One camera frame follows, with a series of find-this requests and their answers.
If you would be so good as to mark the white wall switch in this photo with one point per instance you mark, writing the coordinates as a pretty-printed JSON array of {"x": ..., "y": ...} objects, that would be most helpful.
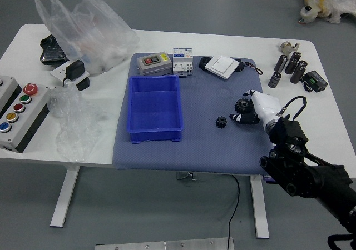
[{"x": 222, "y": 66}]

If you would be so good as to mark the black power adapter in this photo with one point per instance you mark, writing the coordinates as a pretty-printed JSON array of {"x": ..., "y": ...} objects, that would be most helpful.
[{"x": 73, "y": 70}]

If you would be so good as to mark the grey push-button switch box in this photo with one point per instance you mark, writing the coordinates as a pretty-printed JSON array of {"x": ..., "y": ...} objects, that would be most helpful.
[{"x": 153, "y": 64}]

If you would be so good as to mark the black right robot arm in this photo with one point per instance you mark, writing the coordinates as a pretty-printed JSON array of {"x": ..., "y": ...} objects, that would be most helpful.
[{"x": 306, "y": 175}]

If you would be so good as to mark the clear plastic bag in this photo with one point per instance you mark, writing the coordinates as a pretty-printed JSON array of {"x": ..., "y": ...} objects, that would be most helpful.
[{"x": 91, "y": 44}]

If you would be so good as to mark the yellowish plastic-wrapped bundle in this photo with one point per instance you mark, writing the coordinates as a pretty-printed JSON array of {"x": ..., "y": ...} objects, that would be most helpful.
[{"x": 331, "y": 0}]

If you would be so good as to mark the black plastic tray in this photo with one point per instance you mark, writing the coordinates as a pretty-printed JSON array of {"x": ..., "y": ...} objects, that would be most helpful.
[{"x": 51, "y": 51}]

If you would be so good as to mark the small black gear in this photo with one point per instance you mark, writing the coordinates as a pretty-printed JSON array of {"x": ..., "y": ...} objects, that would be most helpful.
[{"x": 221, "y": 122}]

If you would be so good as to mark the black cylinder capacitor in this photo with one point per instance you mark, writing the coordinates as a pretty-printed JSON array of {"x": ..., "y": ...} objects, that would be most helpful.
[
  {"x": 302, "y": 64},
  {"x": 281, "y": 63},
  {"x": 295, "y": 57},
  {"x": 291, "y": 66},
  {"x": 274, "y": 80},
  {"x": 297, "y": 75}
]

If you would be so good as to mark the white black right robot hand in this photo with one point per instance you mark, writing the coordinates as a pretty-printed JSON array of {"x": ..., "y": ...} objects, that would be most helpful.
[{"x": 265, "y": 105}]

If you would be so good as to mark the metal bracket under table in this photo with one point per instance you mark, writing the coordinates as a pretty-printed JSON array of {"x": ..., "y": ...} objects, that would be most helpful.
[{"x": 187, "y": 175}]

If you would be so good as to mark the silver metal fitting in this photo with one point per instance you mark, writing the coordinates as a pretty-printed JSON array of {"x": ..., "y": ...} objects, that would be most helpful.
[{"x": 286, "y": 47}]

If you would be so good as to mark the white socket plate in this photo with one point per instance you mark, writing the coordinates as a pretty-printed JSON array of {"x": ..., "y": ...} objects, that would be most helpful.
[{"x": 58, "y": 73}]

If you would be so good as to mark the blue-grey mat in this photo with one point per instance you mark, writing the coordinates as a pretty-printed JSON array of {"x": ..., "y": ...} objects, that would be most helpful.
[{"x": 211, "y": 150}]

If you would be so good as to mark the white table leg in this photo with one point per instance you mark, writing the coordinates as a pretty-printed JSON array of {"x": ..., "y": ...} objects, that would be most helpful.
[
  {"x": 65, "y": 197},
  {"x": 260, "y": 208}
]

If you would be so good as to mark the black module with green terminal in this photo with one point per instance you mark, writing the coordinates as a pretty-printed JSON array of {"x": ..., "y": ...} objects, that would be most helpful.
[{"x": 315, "y": 80}]

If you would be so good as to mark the white wrapped part black cap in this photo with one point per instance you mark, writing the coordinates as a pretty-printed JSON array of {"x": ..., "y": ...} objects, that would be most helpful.
[{"x": 308, "y": 13}]

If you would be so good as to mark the crumpled clear bubble wrap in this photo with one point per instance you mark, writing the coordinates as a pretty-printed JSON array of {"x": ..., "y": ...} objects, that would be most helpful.
[{"x": 72, "y": 122}]

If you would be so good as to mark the blue plastic box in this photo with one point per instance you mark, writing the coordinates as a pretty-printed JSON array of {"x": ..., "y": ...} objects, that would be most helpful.
[{"x": 154, "y": 108}]

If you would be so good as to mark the grey coloured-button control box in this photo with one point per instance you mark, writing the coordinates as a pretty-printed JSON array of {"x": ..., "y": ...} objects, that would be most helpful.
[{"x": 20, "y": 119}]

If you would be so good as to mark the big black gear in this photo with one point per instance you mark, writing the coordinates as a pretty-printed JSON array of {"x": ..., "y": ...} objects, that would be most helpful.
[{"x": 242, "y": 105}]

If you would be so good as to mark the white circuit breaker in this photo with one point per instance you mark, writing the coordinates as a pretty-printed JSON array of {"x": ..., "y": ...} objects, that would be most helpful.
[{"x": 182, "y": 62}]

